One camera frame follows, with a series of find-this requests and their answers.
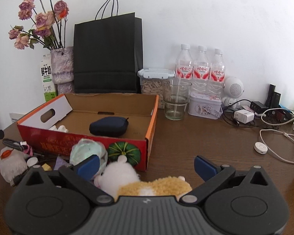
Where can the purple textured vase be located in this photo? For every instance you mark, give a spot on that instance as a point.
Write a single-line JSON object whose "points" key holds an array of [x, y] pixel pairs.
{"points": [[62, 66]]}

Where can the black upright device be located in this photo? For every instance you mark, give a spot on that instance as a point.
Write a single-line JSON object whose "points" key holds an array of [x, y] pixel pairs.
{"points": [[274, 98]]}

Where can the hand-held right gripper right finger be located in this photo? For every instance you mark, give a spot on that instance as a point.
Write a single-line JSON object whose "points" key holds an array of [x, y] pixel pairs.
{"points": [[205, 167]]}

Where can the red cardboard box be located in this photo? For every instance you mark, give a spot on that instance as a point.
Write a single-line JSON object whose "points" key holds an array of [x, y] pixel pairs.
{"points": [[127, 148]]}

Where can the white round robot speaker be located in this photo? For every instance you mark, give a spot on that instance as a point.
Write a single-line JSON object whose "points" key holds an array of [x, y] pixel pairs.
{"points": [[234, 88]]}

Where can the large white tissue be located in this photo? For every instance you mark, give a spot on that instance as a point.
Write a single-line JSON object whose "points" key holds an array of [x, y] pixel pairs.
{"points": [[63, 128]]}

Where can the white cube charger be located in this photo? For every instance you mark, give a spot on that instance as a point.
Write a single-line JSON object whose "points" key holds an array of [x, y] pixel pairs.
{"points": [[243, 116]]}

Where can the small white tissue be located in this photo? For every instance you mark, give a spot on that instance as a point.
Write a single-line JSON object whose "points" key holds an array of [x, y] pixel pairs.
{"points": [[52, 128]]}

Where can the clear water bottle red label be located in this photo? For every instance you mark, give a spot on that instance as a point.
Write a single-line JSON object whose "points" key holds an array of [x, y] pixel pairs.
{"points": [[217, 72], [184, 66], [201, 68]]}

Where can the translucent plastic box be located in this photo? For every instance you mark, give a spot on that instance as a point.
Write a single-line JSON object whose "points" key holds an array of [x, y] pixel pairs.
{"points": [[12, 166]]}

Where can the beige eraser block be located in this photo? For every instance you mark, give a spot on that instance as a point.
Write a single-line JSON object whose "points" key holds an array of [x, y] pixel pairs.
{"points": [[46, 167]]}

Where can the plush alpaca toy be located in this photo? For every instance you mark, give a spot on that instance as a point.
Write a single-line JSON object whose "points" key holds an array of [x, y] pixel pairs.
{"points": [[120, 173]]}

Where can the pale green bag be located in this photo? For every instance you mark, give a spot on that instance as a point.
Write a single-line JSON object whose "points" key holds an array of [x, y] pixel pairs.
{"points": [[85, 149]]}

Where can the white printed tin box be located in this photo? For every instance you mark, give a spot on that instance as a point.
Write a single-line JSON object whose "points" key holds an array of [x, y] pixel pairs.
{"points": [[203, 107]]}

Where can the dried pink rose bouquet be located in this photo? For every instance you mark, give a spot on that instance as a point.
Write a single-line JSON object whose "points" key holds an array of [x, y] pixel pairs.
{"points": [[43, 20]]}

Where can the small white lid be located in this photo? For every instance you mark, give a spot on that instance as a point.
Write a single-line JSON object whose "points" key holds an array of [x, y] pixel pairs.
{"points": [[32, 161]]}

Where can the clear glass cup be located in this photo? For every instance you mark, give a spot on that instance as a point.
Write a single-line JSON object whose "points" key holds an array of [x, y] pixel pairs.
{"points": [[177, 102]]}

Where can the black paper bag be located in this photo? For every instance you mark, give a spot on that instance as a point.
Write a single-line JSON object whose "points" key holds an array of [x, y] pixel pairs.
{"points": [[105, 53]]}

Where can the black charger block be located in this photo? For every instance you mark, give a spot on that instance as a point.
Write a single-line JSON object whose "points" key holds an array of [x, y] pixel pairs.
{"points": [[258, 106]]}

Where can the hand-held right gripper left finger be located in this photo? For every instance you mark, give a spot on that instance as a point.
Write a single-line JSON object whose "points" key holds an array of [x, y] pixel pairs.
{"points": [[89, 167]]}

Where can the white green milk carton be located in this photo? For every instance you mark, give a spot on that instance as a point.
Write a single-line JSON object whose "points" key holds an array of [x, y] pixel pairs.
{"points": [[47, 78]]}

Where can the clear container of pellets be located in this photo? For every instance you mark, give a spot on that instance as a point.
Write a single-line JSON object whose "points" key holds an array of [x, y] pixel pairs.
{"points": [[152, 85]]}

